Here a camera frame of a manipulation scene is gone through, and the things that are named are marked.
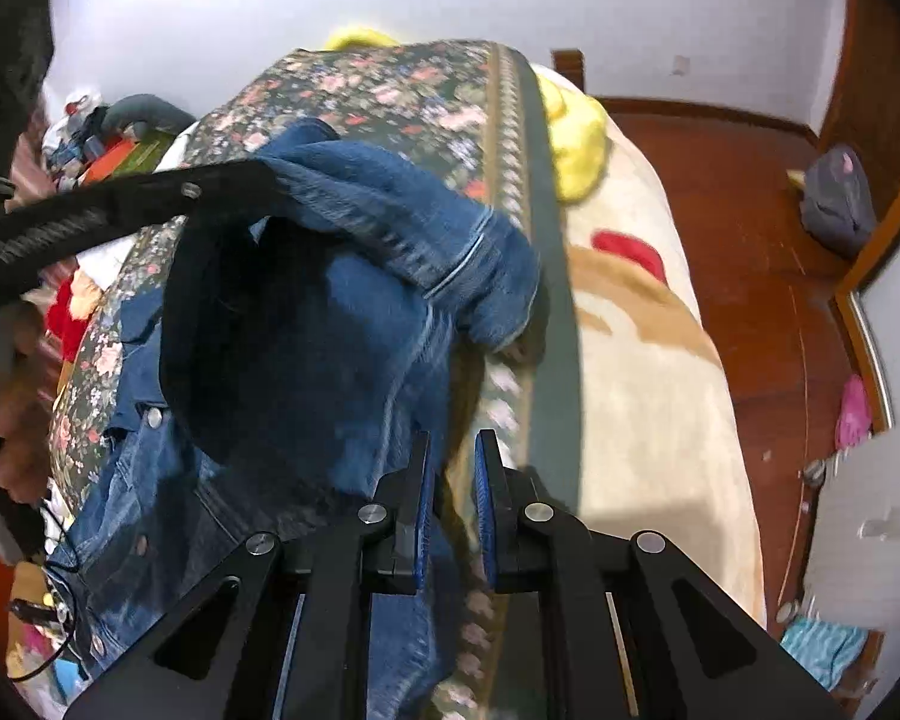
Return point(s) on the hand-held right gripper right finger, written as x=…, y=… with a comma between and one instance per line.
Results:
x=486, y=525

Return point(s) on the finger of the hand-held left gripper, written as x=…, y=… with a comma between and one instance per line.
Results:
x=150, y=199

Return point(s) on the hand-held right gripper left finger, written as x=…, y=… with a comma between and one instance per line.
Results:
x=420, y=525

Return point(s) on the blue denim jeans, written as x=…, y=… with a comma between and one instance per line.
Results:
x=360, y=300

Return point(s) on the person's left hand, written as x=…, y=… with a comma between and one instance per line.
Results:
x=16, y=427

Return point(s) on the green patterned cloth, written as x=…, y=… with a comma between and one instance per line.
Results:
x=150, y=150

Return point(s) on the orange box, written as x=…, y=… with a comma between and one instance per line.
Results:
x=105, y=163

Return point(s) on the red plush toy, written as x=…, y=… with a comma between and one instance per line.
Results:
x=67, y=311

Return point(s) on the pile of household clutter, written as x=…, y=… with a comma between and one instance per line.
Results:
x=71, y=127

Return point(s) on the beige cartoon print blanket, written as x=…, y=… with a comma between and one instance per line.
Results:
x=645, y=405

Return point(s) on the dark floral blanket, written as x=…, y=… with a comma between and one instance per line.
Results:
x=420, y=105

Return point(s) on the teal striped cloth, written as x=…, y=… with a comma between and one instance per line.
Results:
x=821, y=652

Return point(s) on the white cabinet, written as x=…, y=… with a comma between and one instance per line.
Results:
x=870, y=525

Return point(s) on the pink slipper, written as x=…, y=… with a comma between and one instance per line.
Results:
x=853, y=412

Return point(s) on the yellow fleece blanket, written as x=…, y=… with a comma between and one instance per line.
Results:
x=577, y=142

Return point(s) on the grey backpack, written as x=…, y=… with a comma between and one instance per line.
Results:
x=840, y=195

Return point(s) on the wooden bed post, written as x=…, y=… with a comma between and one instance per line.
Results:
x=568, y=69

